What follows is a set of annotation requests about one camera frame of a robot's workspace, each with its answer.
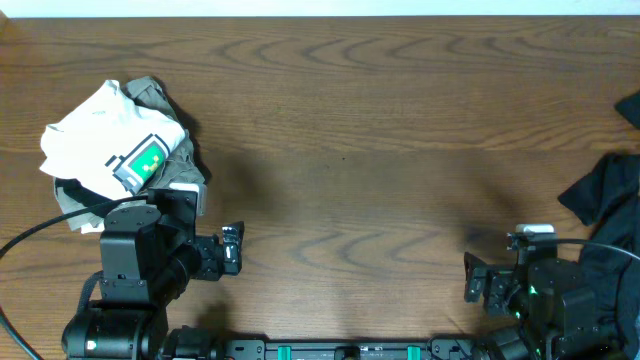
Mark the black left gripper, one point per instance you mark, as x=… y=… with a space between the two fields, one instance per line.
x=216 y=255

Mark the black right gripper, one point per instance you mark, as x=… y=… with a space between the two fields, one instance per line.
x=493 y=286

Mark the white t-shirt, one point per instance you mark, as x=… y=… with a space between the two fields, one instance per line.
x=109 y=144

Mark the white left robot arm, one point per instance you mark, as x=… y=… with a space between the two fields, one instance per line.
x=149 y=255

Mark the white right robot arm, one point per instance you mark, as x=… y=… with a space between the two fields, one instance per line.
x=554 y=305

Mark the grey-green folded garment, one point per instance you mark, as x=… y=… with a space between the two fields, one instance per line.
x=180 y=165

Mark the white folded garment under pile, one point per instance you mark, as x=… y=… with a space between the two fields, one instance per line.
x=89 y=228

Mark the black cloth pile at right edge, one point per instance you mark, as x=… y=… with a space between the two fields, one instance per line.
x=608 y=199

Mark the black folded garment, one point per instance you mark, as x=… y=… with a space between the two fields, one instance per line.
x=70 y=191

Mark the dark object at right edge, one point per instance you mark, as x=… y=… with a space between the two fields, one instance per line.
x=629 y=109

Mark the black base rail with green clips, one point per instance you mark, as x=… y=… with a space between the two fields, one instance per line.
x=254 y=349

